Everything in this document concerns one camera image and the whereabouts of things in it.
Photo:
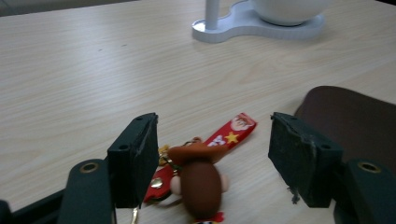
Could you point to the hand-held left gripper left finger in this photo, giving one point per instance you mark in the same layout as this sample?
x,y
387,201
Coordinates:
x,y
132,161

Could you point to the white bowl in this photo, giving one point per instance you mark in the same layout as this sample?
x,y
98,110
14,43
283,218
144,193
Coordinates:
x,y
288,11

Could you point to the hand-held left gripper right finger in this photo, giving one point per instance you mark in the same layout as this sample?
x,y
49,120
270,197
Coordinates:
x,y
299,158

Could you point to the dark brown leather pad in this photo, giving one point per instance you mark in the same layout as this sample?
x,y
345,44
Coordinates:
x,y
351,124

